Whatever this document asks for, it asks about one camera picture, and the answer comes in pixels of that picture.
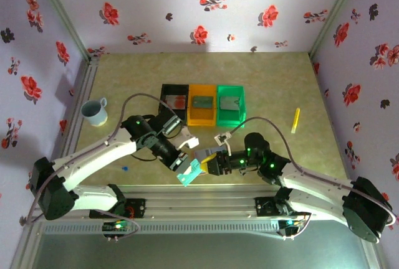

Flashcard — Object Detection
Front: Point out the green card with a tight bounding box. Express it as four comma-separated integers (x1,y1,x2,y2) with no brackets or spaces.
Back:
191,95,214,110
176,158,202,187

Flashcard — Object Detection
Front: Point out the red white card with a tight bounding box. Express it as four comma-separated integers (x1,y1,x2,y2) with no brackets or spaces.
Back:
165,94,187,110

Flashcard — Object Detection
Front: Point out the silver card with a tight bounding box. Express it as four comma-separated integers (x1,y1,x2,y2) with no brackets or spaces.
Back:
219,95,241,111

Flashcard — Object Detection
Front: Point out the orange plastic bin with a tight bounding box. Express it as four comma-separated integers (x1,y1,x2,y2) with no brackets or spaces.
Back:
186,84,218,126

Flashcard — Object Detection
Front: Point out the green plastic bin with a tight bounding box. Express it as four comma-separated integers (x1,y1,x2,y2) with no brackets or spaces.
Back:
216,85,248,128

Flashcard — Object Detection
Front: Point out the yellow marker pen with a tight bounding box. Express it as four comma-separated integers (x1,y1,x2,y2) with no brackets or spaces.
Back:
291,107,301,134

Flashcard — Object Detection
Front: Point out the black plastic bin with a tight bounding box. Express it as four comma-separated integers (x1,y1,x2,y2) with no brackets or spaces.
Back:
160,83,190,126

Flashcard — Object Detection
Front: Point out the controller board green light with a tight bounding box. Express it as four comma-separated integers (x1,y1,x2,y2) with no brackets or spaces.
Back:
102,219,132,240
278,217,309,240

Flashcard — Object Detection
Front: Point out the light blue mug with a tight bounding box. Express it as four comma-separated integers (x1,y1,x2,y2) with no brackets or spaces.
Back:
80,97,108,127

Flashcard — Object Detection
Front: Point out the aluminium frame rail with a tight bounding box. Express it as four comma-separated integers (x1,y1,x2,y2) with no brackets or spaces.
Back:
27,183,368,223

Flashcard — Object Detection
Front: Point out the lavender right arm cable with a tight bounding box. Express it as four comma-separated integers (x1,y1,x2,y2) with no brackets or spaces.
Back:
230,116,398,241

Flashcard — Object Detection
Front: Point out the lavender arm cable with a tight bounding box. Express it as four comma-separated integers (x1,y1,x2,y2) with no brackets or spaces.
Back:
230,116,398,241
26,93,178,242

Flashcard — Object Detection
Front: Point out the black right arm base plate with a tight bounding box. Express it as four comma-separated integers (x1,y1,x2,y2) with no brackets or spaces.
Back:
254,196,312,219

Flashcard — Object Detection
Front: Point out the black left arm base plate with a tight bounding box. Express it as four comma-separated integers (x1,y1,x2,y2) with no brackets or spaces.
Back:
89,198,147,220

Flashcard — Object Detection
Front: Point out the lavender left arm cable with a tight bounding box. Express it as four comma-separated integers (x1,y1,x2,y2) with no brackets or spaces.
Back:
26,93,178,242

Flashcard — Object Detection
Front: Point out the slotted grey cable duct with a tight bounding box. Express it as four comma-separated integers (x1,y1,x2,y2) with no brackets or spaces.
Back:
40,220,312,235

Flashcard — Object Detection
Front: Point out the aluminium side rail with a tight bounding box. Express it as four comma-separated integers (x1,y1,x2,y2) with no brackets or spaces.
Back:
51,56,101,189

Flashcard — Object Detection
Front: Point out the aluminium corner post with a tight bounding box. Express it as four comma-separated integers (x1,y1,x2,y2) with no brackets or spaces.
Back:
307,0,365,60
31,0,94,61

